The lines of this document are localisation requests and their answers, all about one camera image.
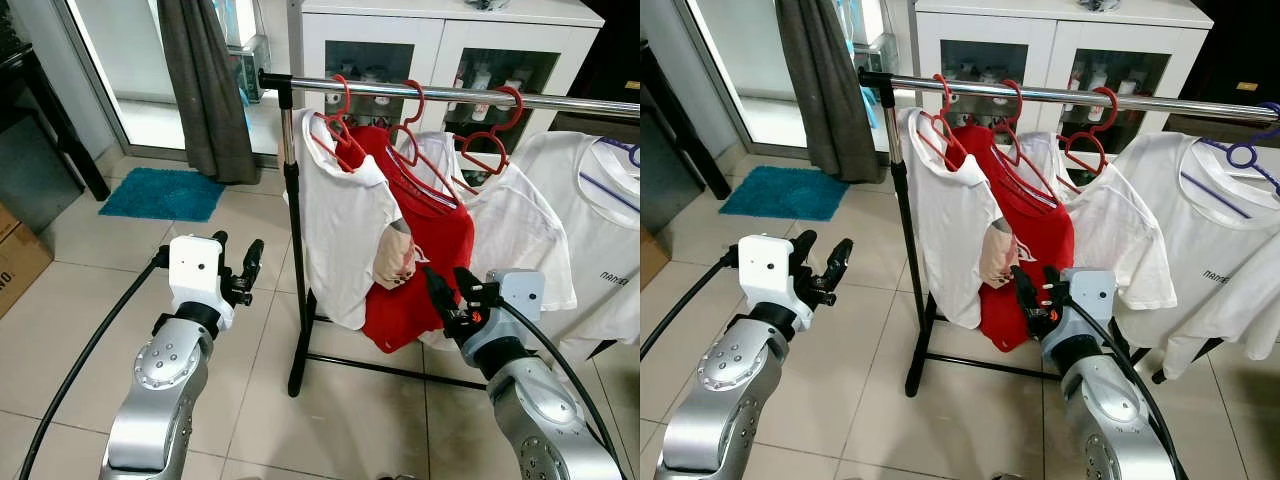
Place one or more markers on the white t-shirt with printed sleeve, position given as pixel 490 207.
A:
pixel 340 240
pixel 945 240

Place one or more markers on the white t-shirt with lettering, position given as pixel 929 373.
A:
pixel 1200 240
pixel 600 240

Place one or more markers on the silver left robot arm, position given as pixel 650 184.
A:
pixel 715 400
pixel 160 390

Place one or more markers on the red plastic hanger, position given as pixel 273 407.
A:
pixel 1008 130
pixel 408 130
pixel 945 123
pixel 340 125
pixel 1085 140
pixel 487 138

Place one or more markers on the red t-shirt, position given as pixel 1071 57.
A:
pixel 435 235
pixel 1040 230

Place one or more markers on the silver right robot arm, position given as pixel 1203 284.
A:
pixel 1110 420
pixel 540 420

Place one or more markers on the purple plastic hanger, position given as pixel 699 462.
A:
pixel 610 192
pixel 1243 155

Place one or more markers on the white framed glass door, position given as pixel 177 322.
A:
pixel 120 60
pixel 740 60

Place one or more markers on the grey curtain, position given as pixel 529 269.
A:
pixel 205 90
pixel 825 90

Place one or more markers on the teal floor mat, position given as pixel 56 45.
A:
pixel 160 195
pixel 785 193

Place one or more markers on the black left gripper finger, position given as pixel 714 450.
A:
pixel 253 263
pixel 839 262
pixel 219 241
pixel 806 247

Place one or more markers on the brown cardboard box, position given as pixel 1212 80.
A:
pixel 652 260
pixel 20 265

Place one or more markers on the black desk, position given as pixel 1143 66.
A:
pixel 30 150
pixel 665 170

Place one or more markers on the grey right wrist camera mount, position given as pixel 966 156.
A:
pixel 522 295
pixel 1092 295

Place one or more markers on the black and silver clothes rack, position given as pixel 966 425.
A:
pixel 1180 106
pixel 560 102

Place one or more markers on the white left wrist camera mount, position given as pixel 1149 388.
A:
pixel 765 268
pixel 192 270

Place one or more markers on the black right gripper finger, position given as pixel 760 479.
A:
pixel 1056 280
pixel 438 290
pixel 1026 288
pixel 468 281

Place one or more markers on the white glass-door cabinet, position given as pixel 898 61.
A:
pixel 440 35
pixel 1060 30

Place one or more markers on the plain white t-shirt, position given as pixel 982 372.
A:
pixel 520 240
pixel 1110 240

